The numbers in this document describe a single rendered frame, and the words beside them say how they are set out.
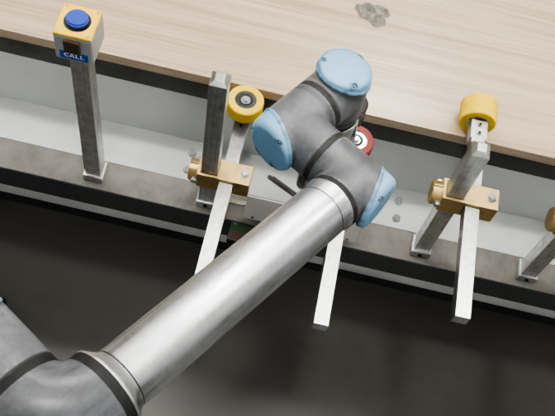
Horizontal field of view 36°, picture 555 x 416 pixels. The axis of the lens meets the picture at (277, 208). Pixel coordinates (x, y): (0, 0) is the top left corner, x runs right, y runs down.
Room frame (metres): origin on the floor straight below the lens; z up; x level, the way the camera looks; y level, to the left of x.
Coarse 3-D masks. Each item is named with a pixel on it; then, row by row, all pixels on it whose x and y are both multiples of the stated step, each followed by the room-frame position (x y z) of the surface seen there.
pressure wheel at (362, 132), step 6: (360, 126) 1.09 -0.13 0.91; (360, 132) 1.08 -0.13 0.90; (366, 132) 1.08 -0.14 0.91; (360, 138) 1.06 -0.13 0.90; (366, 138) 1.07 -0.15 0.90; (372, 138) 1.07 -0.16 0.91; (360, 144) 1.05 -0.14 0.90; (366, 144) 1.05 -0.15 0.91; (372, 144) 1.05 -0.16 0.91; (366, 150) 1.03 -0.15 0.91
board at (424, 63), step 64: (0, 0) 1.18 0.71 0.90; (64, 0) 1.23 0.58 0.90; (128, 0) 1.27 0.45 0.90; (192, 0) 1.32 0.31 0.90; (256, 0) 1.37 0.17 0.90; (320, 0) 1.42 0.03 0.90; (384, 0) 1.47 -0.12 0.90; (448, 0) 1.53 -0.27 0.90; (512, 0) 1.58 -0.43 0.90; (128, 64) 1.11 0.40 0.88; (192, 64) 1.14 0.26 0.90; (256, 64) 1.19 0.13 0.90; (384, 64) 1.28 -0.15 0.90; (448, 64) 1.33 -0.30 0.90; (512, 64) 1.38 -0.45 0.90; (448, 128) 1.15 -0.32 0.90; (512, 128) 1.20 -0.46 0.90
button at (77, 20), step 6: (72, 12) 0.93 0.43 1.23; (78, 12) 0.94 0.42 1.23; (84, 12) 0.94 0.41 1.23; (66, 18) 0.92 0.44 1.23; (72, 18) 0.92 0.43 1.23; (78, 18) 0.92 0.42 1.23; (84, 18) 0.93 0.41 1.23; (72, 24) 0.91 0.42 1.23; (78, 24) 0.91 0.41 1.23; (84, 24) 0.92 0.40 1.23
